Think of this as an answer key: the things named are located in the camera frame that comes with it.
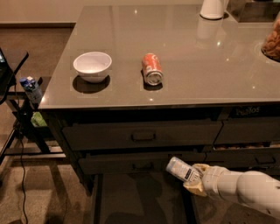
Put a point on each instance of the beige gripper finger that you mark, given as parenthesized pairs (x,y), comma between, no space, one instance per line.
(201,168)
(196,188)

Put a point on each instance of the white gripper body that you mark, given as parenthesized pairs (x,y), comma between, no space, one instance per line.
(213,179)

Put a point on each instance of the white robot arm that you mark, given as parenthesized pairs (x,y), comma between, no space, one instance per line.
(253,189)

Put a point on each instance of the middle right drawer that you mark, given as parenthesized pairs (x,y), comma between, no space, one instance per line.
(244,158)

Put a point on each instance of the top left drawer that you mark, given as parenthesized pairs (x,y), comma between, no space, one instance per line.
(124,135)

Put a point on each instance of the top right drawer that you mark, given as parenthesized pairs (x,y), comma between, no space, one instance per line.
(249,130)

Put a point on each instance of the open bottom left drawer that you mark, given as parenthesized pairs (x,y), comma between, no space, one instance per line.
(141,198)

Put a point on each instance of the middle left drawer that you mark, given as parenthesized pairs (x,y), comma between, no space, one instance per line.
(135,162)

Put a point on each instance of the blue bottle on side stand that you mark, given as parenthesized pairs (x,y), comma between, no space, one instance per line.
(32,89)

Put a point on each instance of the orange soda can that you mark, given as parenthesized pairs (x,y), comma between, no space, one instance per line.
(152,71)

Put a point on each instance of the jar of nuts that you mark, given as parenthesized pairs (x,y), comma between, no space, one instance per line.
(271,45)

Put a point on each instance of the white ceramic bowl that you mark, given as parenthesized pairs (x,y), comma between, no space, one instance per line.
(93,67)

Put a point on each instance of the white kettle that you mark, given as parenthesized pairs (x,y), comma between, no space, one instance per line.
(213,9)

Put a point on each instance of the green packet on stand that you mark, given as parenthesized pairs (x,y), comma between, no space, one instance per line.
(37,120)

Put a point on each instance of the black side table stand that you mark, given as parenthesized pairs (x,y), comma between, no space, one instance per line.
(25,139)

